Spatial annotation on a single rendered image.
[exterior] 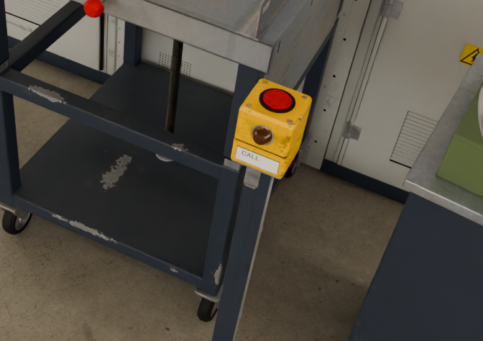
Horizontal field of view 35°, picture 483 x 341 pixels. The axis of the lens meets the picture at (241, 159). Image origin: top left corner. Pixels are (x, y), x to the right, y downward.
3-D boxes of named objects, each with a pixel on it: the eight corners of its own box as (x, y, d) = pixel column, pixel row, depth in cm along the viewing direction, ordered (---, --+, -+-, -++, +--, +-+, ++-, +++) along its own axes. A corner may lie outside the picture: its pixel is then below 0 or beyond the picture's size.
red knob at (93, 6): (98, 22, 126) (98, 6, 124) (80, 16, 127) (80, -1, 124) (111, 10, 129) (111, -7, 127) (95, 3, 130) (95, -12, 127)
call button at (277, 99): (284, 120, 101) (286, 111, 100) (256, 109, 102) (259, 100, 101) (294, 103, 104) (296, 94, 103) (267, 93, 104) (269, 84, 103)
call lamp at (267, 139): (268, 154, 101) (272, 135, 99) (245, 144, 102) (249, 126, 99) (272, 148, 102) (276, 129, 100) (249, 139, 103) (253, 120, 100)
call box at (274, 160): (280, 182, 105) (294, 127, 98) (228, 161, 107) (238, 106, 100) (300, 147, 111) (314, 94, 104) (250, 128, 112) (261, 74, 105)
